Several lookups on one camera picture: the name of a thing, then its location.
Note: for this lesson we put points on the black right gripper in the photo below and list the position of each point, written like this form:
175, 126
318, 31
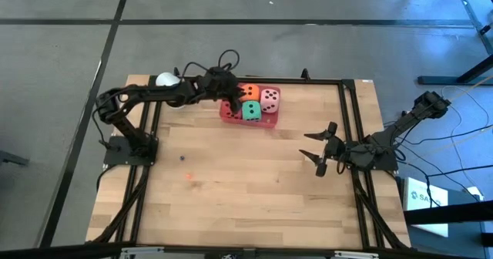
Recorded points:
339, 151

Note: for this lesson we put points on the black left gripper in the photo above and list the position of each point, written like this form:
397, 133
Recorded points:
219, 83

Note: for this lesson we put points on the orange foam die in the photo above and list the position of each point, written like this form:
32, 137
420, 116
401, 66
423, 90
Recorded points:
252, 92

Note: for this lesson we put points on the red foam die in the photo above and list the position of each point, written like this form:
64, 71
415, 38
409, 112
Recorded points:
230, 112

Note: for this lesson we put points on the teal foam die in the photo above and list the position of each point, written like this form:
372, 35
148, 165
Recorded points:
252, 110

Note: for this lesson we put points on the pink foam die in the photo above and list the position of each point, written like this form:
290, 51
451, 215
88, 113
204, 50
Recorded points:
270, 100

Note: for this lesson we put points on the pink plastic bin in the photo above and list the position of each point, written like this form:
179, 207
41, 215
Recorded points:
265, 120

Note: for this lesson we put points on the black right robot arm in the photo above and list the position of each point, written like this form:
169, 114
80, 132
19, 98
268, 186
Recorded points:
400, 132

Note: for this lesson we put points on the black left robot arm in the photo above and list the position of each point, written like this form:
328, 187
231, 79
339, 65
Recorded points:
154, 95

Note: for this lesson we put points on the white box blue logo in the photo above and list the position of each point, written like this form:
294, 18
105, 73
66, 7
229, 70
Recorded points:
421, 191

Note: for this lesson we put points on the grey furniture foot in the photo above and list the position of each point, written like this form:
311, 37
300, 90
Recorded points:
11, 159

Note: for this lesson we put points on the black rig crossbar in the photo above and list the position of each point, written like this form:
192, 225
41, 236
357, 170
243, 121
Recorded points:
58, 251

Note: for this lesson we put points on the black aluminium table frame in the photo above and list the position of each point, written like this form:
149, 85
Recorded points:
308, 81

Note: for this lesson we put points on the black desk leg frame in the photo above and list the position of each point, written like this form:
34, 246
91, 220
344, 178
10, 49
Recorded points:
443, 80

